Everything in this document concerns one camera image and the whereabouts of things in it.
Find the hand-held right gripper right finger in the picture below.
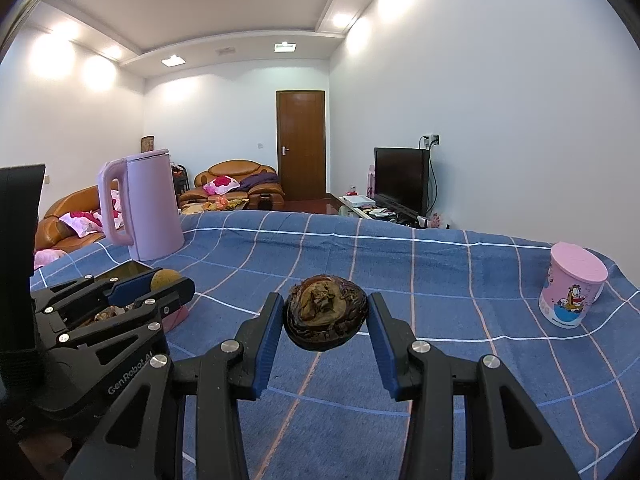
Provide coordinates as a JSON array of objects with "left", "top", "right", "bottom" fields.
[{"left": 367, "top": 292, "right": 583, "bottom": 480}]

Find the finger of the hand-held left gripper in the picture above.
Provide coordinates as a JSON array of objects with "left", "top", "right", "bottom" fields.
[
  {"left": 55, "top": 276, "right": 196, "bottom": 348},
  {"left": 31, "top": 269, "right": 157, "bottom": 319}
]

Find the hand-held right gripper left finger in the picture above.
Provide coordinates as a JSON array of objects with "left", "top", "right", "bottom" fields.
[{"left": 65, "top": 291, "right": 286, "bottom": 480}]

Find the small green round fruit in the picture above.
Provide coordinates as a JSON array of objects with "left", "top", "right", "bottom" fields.
[{"left": 151, "top": 268, "right": 182, "bottom": 291}]

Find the pink metal tin box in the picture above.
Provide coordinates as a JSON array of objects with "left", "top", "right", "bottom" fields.
[{"left": 82, "top": 259, "right": 191, "bottom": 332}]

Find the dark brown mangosteen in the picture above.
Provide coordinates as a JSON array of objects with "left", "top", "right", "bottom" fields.
[{"left": 92, "top": 310, "right": 131, "bottom": 326}]

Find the dark brown cake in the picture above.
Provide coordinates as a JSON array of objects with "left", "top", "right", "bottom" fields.
[{"left": 283, "top": 274, "right": 370, "bottom": 352}]

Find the pink electric kettle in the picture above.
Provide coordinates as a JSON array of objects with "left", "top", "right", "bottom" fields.
[{"left": 97, "top": 148, "right": 185, "bottom": 261}]

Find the coffee table with fruit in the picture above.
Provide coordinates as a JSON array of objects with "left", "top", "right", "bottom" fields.
[{"left": 182, "top": 199, "right": 251, "bottom": 213}]

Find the blue plaid cloth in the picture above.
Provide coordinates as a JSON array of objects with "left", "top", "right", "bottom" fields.
[{"left": 30, "top": 210, "right": 640, "bottom": 480}]

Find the brown leather sofa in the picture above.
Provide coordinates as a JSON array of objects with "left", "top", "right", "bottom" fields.
[{"left": 35, "top": 184, "right": 121, "bottom": 253}]

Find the low television stand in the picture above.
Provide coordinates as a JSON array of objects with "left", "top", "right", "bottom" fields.
[{"left": 332, "top": 194, "right": 451, "bottom": 231}]

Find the brown leather armchair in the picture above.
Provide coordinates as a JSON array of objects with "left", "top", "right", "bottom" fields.
[{"left": 179, "top": 160, "right": 286, "bottom": 206}]

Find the purple blanket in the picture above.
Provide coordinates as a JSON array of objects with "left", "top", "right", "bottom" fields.
[{"left": 240, "top": 172, "right": 279, "bottom": 192}]

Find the black television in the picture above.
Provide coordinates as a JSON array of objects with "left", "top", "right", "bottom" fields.
[{"left": 374, "top": 147, "right": 431, "bottom": 218}]

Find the brown wooden door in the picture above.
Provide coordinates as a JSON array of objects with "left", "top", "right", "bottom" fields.
[{"left": 276, "top": 90, "right": 327, "bottom": 202}]

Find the pink cartoon mug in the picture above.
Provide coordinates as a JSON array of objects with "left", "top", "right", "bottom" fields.
[{"left": 538, "top": 242, "right": 609, "bottom": 330}]

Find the black television cable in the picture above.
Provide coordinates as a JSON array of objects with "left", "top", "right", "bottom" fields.
[{"left": 427, "top": 145, "right": 441, "bottom": 216}]

